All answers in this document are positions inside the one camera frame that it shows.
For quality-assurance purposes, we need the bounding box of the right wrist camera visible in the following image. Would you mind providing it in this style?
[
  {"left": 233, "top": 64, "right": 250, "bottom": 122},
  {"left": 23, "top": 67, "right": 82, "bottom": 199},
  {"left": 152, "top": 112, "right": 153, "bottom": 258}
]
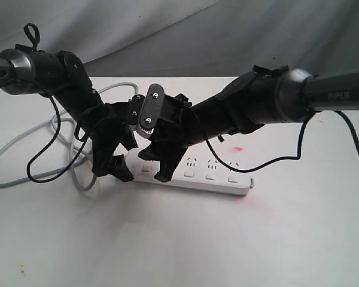
[{"left": 136, "top": 84, "right": 165, "bottom": 139}]

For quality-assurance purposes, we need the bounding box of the grey power cord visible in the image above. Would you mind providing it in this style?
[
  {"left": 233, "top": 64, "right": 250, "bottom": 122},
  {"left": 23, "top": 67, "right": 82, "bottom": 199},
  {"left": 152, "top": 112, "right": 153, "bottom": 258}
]
[{"left": 0, "top": 82, "right": 139, "bottom": 200}]

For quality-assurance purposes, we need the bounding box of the grey backdrop cloth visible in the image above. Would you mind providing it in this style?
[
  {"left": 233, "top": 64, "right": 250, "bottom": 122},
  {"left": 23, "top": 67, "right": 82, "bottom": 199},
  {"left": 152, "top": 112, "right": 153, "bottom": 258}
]
[{"left": 0, "top": 1, "right": 359, "bottom": 77}]

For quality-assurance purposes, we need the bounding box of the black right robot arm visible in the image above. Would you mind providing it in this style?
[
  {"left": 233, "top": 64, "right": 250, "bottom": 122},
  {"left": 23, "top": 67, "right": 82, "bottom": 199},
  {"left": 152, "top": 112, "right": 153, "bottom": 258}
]
[{"left": 138, "top": 66, "right": 359, "bottom": 182}]

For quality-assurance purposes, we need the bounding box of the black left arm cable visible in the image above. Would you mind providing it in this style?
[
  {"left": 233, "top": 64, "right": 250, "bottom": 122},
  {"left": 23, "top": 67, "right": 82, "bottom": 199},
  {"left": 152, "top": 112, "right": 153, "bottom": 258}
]
[{"left": 0, "top": 23, "right": 93, "bottom": 183}]

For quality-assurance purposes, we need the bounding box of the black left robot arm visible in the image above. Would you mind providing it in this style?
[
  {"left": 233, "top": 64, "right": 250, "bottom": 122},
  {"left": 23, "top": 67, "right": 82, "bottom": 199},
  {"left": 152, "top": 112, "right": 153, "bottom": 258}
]
[{"left": 0, "top": 48, "right": 138, "bottom": 182}]

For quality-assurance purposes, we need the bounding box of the white five-outlet power strip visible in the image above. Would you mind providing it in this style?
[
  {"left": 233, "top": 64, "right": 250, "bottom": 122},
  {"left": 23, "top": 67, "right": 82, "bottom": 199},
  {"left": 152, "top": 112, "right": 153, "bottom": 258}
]
[{"left": 125, "top": 146, "right": 254, "bottom": 196}]

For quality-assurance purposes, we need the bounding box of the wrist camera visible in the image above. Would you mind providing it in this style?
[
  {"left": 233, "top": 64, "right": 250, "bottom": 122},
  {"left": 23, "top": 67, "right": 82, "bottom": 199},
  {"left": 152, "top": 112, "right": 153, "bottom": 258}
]
[
  {"left": 136, "top": 84, "right": 165, "bottom": 139},
  {"left": 126, "top": 94, "right": 145, "bottom": 130}
]

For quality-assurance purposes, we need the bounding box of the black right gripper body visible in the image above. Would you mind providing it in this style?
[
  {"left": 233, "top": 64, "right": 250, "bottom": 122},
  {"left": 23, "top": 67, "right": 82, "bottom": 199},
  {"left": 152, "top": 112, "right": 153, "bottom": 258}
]
[{"left": 148, "top": 94, "right": 192, "bottom": 162}]

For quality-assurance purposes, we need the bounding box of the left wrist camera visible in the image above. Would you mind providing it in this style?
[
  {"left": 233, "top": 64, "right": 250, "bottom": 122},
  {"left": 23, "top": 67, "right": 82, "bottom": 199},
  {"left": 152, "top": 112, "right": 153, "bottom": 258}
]
[{"left": 126, "top": 94, "right": 145, "bottom": 130}]

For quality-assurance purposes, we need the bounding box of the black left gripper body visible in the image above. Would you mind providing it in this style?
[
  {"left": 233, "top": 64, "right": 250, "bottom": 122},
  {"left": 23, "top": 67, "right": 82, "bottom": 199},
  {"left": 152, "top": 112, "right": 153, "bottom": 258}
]
[{"left": 80, "top": 102, "right": 138, "bottom": 167}]

